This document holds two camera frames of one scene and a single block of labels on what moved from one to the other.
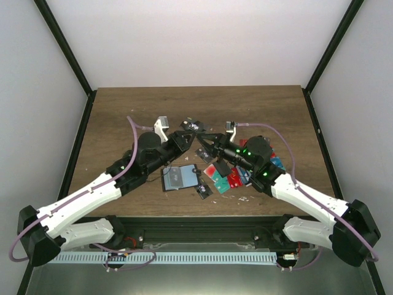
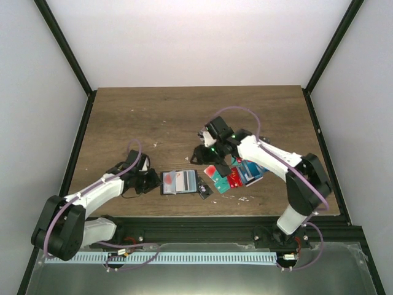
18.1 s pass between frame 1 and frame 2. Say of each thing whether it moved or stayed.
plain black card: stayed
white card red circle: stayed
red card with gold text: stayed
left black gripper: moved
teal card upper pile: stayed
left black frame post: stayed
